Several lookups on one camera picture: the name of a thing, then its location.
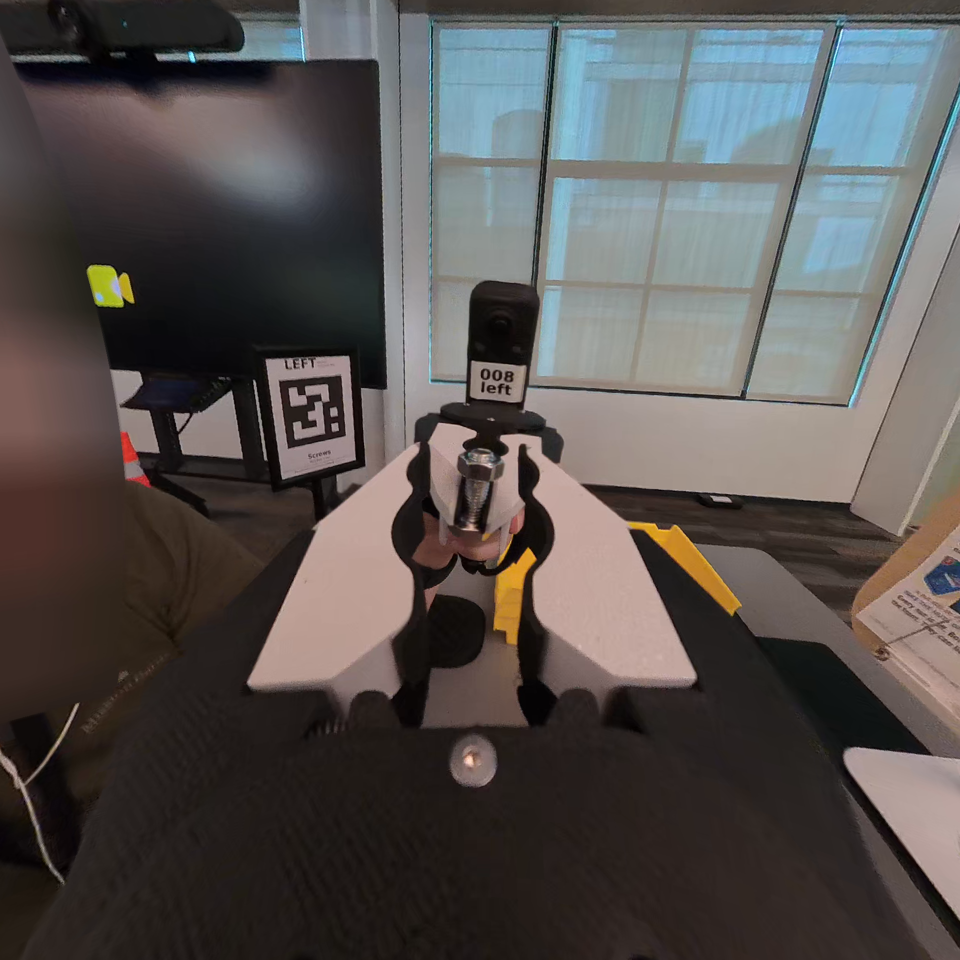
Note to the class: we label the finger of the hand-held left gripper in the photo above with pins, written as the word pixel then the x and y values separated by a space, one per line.
pixel 510 495
pixel 444 465

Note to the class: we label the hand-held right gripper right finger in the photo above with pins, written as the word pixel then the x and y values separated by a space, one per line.
pixel 615 600

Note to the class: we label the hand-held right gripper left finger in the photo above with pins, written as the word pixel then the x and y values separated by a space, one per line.
pixel 330 600

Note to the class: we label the steel hex bolt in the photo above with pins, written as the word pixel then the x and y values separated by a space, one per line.
pixel 474 502

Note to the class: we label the yellow plastic bin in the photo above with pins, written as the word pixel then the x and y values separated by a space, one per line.
pixel 697 570

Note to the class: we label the person's left hand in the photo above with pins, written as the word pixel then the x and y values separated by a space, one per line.
pixel 433 547

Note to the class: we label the framed marker sign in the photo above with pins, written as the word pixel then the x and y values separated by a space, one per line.
pixel 311 409

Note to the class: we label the small black floor device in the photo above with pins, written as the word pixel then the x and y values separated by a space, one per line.
pixel 720 500

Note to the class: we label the black monitor stand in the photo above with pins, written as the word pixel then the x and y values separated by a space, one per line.
pixel 247 427

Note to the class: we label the large grid window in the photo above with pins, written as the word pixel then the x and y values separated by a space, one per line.
pixel 675 225

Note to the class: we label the orange traffic cone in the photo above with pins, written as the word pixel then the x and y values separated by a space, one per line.
pixel 133 465

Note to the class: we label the instruction sheet on stand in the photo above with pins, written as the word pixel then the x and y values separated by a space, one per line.
pixel 900 562

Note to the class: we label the black monitor screen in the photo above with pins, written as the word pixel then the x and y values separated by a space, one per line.
pixel 225 225

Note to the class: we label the clear acrylic sheet holder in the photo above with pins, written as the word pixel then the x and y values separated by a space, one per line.
pixel 922 675

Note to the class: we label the black video bar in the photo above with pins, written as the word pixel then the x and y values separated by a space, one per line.
pixel 150 30

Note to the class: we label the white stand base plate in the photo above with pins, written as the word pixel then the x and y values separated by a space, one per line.
pixel 915 810

